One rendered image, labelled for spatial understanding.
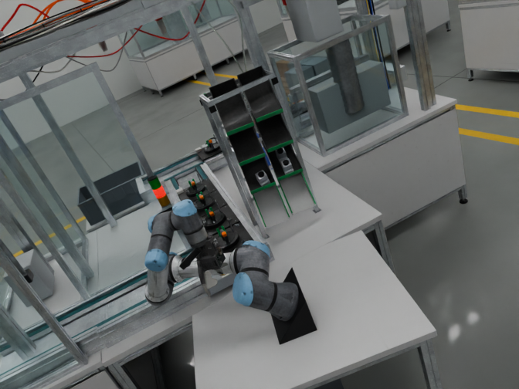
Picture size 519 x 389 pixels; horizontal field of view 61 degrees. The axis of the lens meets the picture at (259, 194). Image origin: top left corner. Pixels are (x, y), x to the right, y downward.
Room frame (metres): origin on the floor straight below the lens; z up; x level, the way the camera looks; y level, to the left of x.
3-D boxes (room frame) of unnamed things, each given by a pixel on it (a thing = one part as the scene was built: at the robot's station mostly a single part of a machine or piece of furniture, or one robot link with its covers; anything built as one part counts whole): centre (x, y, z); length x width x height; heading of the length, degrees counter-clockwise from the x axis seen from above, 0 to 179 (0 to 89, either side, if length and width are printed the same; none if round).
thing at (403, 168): (2.97, -0.89, 0.43); 1.11 x 0.68 x 0.86; 100
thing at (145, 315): (1.74, 0.49, 0.91); 0.89 x 0.06 x 0.11; 100
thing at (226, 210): (2.19, 0.29, 1.01); 0.24 x 0.24 x 0.13; 10
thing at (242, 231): (1.94, 0.25, 0.96); 0.24 x 0.24 x 0.02; 10
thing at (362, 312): (1.41, 0.05, 0.84); 0.90 x 0.70 x 0.03; 90
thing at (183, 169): (3.37, -0.31, 0.92); 2.35 x 0.41 x 0.12; 100
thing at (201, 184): (2.67, 0.38, 1.01); 0.24 x 0.24 x 0.13; 10
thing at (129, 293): (1.91, 0.55, 0.91); 0.84 x 0.28 x 0.10; 100
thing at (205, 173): (2.41, 0.33, 0.91); 1.24 x 0.33 x 0.10; 10
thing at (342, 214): (2.38, 0.33, 0.84); 1.50 x 1.41 x 0.03; 100
